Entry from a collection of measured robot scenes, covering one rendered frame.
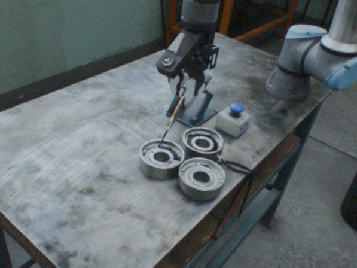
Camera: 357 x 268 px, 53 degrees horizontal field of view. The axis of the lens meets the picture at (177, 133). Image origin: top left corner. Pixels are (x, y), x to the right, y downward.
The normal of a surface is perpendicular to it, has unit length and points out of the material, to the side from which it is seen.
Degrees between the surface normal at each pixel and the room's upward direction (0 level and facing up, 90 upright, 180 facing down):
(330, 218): 0
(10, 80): 90
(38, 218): 0
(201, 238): 0
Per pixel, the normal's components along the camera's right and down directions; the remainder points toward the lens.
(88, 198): 0.13, -0.80
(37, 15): 0.78, 0.45
